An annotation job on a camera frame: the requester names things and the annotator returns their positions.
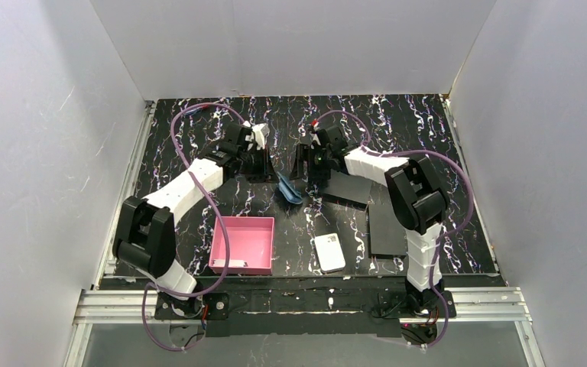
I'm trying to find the blue leather card holder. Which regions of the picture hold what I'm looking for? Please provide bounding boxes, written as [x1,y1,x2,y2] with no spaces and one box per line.
[277,172,303,205]

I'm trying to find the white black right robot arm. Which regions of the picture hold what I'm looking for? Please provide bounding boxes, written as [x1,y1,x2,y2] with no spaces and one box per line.
[290,125,449,317]

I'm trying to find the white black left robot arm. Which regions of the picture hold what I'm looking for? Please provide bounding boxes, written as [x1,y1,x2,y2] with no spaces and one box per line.
[112,122,278,318]

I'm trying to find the pink plastic tray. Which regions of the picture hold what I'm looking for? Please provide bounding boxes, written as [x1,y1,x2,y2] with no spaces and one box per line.
[209,216,274,275]

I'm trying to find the white small box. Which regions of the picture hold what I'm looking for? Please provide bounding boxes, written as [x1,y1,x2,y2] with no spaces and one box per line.
[313,233,345,273]

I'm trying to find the flat black rectangular box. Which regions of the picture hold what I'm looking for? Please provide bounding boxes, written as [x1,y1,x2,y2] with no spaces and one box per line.
[368,203,407,259]

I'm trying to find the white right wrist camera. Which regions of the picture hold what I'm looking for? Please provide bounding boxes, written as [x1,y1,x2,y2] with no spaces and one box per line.
[308,126,321,146]

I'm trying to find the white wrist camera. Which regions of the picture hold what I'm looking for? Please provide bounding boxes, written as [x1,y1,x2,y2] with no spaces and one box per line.
[308,126,321,146]
[251,123,270,150]

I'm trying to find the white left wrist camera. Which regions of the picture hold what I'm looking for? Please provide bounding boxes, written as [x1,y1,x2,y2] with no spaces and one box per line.
[251,123,270,150]

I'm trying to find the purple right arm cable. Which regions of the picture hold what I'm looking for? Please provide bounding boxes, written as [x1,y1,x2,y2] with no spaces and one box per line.
[313,109,475,350]

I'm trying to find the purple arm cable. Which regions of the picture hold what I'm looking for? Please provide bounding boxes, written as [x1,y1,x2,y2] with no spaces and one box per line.
[313,109,475,350]
[140,102,246,353]

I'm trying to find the blue red handled screwdriver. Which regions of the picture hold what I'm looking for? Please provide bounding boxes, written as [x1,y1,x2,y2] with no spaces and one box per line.
[181,102,218,117]

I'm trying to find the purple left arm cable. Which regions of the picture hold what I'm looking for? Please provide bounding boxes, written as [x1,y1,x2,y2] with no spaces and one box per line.
[140,102,246,353]

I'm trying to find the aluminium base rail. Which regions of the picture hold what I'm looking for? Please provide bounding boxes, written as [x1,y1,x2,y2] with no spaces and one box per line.
[65,286,544,366]

